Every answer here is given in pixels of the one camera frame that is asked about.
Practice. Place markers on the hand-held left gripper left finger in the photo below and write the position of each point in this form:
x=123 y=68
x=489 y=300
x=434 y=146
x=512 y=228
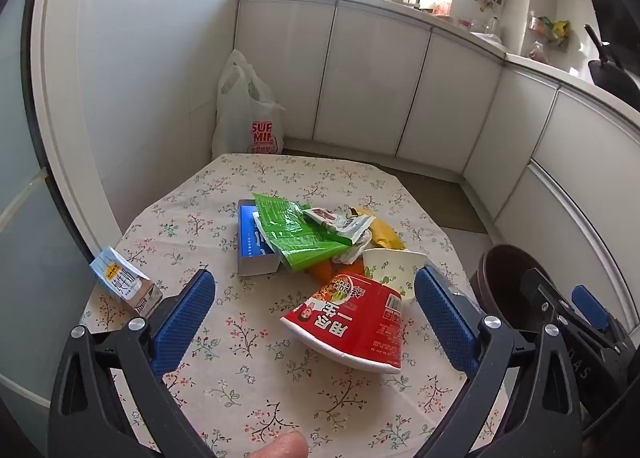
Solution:
x=185 y=318

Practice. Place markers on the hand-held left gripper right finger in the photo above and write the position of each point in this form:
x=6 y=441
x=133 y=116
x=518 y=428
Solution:
x=445 y=318

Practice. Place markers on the small milk carton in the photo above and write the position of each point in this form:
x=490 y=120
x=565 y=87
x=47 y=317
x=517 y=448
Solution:
x=117 y=278

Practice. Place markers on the brown plastic bin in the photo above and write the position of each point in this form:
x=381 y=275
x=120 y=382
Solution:
x=500 y=288

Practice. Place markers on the white snack wrapper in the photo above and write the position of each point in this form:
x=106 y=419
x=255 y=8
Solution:
x=335 y=223

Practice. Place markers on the green yellow snack packets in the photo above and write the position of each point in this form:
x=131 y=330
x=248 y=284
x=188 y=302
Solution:
x=552 y=28

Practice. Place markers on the green snack bag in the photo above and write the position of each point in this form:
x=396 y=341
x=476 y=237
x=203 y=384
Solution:
x=290 y=233

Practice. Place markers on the red instant noodle cup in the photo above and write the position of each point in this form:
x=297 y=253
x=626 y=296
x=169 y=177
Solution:
x=350 y=333

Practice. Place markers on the frosted glass sliding door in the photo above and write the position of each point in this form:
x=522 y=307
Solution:
x=20 y=188

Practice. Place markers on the black wok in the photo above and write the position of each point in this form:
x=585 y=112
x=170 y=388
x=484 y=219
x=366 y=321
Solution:
x=615 y=78

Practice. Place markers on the white kitchen cabinets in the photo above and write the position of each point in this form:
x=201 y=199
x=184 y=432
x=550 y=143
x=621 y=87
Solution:
x=370 y=88

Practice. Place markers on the white tissue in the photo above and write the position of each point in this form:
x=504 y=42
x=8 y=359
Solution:
x=357 y=250

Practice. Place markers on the white floral paper cup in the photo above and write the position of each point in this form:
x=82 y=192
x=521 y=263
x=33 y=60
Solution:
x=395 y=265

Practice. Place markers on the white plastic shopping bag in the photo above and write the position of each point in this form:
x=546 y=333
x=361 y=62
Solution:
x=240 y=108

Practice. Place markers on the person's left hand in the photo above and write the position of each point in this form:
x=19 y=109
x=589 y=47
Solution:
x=280 y=445

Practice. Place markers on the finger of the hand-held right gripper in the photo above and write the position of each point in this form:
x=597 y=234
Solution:
x=590 y=305
x=537 y=283

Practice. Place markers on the blue cardboard box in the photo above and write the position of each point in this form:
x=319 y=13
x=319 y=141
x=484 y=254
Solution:
x=250 y=238

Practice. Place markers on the yellow snack packet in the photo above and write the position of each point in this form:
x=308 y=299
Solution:
x=385 y=233

